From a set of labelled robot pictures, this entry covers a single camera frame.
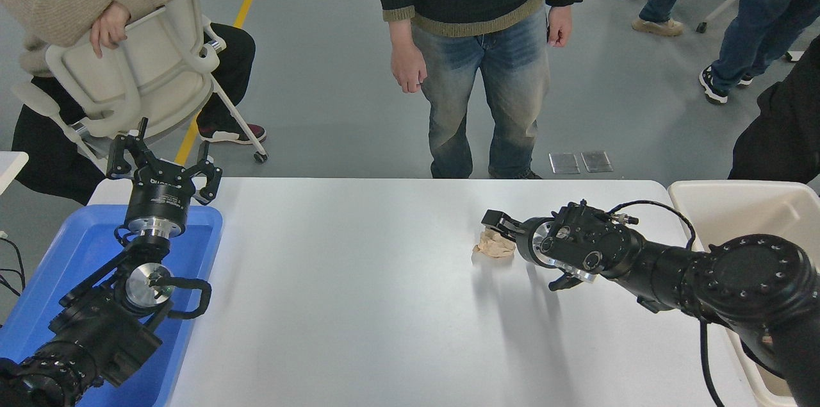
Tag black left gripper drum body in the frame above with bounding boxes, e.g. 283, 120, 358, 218
126, 163, 196, 223

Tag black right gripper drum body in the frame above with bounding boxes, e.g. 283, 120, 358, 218
516, 217, 545, 265

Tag tan paper ball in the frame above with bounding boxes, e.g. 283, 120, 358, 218
473, 229, 517, 260

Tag person's left hand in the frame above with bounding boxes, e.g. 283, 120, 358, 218
547, 5, 573, 48
90, 2, 131, 59

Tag person's right hand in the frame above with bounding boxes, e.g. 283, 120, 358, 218
389, 21, 428, 94

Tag metal floor plate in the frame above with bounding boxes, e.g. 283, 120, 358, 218
549, 152, 581, 175
581, 150, 614, 173

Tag white plastic wheeled chair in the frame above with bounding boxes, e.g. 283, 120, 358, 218
12, 0, 270, 174

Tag blue plastic tray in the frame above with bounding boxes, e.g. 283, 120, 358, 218
0, 204, 224, 407

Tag small white side table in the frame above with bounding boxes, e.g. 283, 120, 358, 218
0, 151, 29, 196

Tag large pale plastic bin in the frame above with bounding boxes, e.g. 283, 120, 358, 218
668, 180, 820, 407

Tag person in black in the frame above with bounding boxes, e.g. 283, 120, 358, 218
728, 35, 820, 185

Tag person with black white sneakers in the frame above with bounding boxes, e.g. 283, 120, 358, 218
698, 0, 820, 105

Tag black cable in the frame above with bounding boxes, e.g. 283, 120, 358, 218
0, 231, 26, 299

